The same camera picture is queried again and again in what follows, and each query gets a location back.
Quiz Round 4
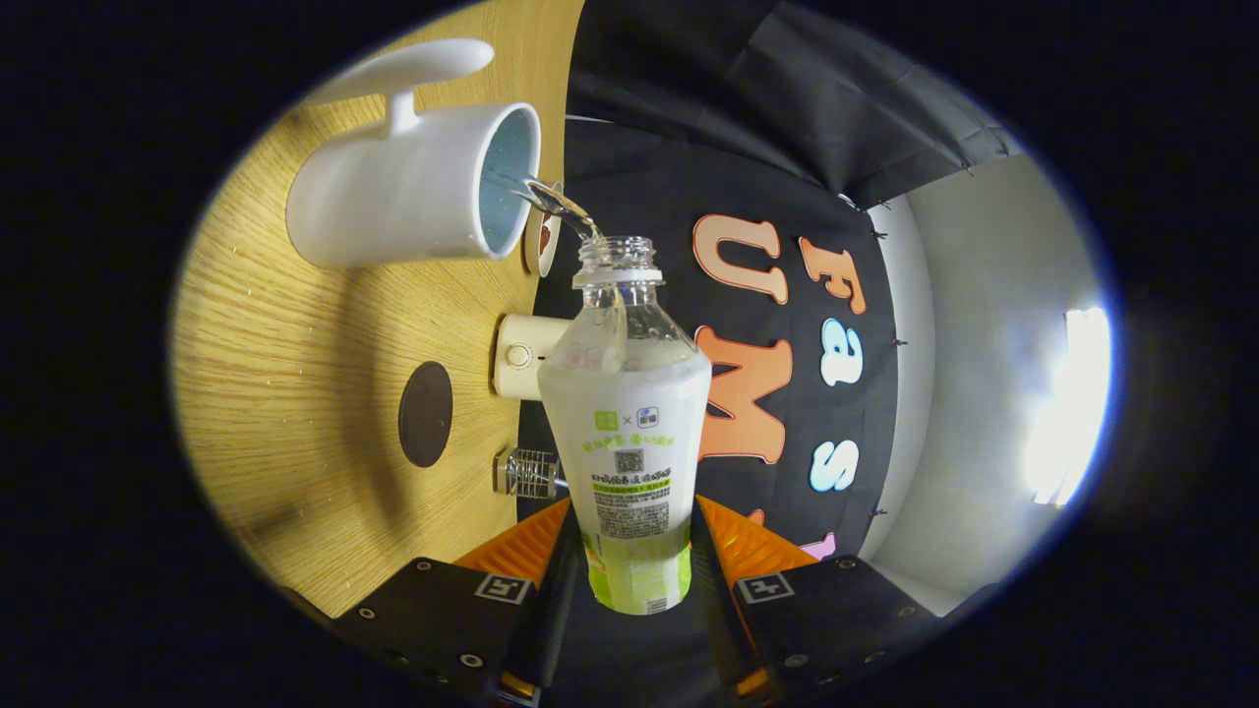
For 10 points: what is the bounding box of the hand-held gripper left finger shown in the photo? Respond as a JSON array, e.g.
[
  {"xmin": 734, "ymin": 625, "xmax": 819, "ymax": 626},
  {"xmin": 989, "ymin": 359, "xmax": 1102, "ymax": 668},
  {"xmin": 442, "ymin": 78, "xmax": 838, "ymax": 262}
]
[{"xmin": 330, "ymin": 497, "xmax": 573, "ymax": 707}]

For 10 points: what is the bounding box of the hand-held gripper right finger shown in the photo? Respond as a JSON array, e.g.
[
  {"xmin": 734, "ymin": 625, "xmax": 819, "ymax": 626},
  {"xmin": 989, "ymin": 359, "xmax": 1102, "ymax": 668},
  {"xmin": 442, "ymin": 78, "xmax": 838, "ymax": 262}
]
[{"xmin": 691, "ymin": 495, "xmax": 940, "ymax": 704}]

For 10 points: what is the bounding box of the clear plastic juice bottle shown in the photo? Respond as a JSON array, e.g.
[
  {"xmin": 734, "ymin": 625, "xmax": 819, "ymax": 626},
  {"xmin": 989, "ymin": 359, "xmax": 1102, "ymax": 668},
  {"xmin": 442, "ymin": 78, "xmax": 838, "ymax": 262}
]
[{"xmin": 537, "ymin": 235, "xmax": 713, "ymax": 617}]

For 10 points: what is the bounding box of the dark brown round coaster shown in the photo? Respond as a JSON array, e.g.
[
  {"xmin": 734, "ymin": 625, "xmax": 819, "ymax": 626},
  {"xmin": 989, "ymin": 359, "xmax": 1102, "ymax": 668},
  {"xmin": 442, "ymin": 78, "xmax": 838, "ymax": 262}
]
[{"xmin": 398, "ymin": 361, "xmax": 454, "ymax": 469}]

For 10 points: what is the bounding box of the clear juice stream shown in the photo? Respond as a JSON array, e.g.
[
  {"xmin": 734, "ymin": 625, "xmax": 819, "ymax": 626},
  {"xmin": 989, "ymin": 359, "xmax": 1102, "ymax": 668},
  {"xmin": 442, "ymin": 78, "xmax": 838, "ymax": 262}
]
[{"xmin": 482, "ymin": 167, "xmax": 603, "ymax": 242}]

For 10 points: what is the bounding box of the white cup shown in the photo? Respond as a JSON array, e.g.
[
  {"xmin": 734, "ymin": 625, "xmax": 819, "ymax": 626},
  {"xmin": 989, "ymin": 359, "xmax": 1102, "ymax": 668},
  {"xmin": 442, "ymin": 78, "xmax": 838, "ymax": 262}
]
[{"xmin": 285, "ymin": 37, "xmax": 543, "ymax": 269}]

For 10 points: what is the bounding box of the cream toaster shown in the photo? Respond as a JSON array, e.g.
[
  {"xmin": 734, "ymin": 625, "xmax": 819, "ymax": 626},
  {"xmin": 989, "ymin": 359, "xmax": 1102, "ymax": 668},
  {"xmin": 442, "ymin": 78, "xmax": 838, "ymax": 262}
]
[{"xmin": 491, "ymin": 313, "xmax": 573, "ymax": 401}]

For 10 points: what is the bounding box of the wooden table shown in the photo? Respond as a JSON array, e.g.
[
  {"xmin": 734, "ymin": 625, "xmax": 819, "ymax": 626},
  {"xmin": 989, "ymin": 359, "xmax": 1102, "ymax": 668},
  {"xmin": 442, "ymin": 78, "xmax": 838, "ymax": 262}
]
[{"xmin": 169, "ymin": 0, "xmax": 588, "ymax": 620}]

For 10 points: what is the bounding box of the small round beige plate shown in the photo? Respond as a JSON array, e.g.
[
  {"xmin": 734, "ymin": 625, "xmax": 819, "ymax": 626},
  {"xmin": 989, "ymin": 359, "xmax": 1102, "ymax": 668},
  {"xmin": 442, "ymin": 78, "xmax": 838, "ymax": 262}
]
[{"xmin": 522, "ymin": 182, "xmax": 564, "ymax": 277}]

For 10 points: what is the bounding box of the black backdrop cloth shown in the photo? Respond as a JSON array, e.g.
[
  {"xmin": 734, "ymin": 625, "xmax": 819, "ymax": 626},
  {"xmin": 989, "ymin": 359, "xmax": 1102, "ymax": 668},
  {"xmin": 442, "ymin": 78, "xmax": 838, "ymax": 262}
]
[{"xmin": 511, "ymin": 0, "xmax": 1024, "ymax": 689}]

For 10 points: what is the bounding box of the metal wire mesh holder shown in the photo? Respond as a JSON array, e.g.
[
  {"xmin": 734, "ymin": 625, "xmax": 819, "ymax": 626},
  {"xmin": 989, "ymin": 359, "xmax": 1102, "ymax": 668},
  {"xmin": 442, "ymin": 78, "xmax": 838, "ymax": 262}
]
[{"xmin": 494, "ymin": 447, "xmax": 570, "ymax": 501}]

